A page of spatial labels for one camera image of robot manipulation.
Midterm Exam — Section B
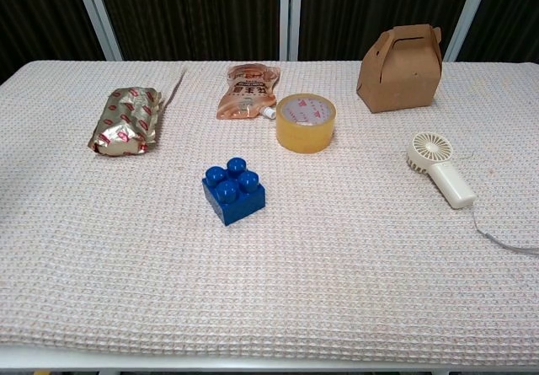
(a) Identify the white handheld fan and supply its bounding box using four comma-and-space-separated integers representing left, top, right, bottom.
406, 132, 478, 211

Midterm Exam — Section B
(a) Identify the blue toy building block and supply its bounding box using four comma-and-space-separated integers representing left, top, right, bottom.
201, 157, 267, 227

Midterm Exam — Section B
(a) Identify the clear yellowish packing tape roll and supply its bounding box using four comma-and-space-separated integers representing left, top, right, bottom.
275, 93, 338, 155

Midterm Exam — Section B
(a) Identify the orange spouted drink pouch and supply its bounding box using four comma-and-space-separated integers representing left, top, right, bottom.
216, 63, 282, 121

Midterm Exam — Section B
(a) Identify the pink waffle weave table cloth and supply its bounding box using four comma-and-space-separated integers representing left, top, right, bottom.
0, 59, 539, 367

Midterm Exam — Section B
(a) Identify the gold foil snack package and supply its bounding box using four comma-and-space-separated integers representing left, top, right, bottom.
87, 87, 163, 158

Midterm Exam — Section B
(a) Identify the brown kraft paper gable box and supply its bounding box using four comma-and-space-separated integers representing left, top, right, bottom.
355, 24, 444, 115

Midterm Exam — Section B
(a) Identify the white metal frame post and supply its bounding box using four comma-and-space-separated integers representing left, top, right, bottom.
70, 0, 124, 62
442, 0, 494, 62
278, 0, 303, 62

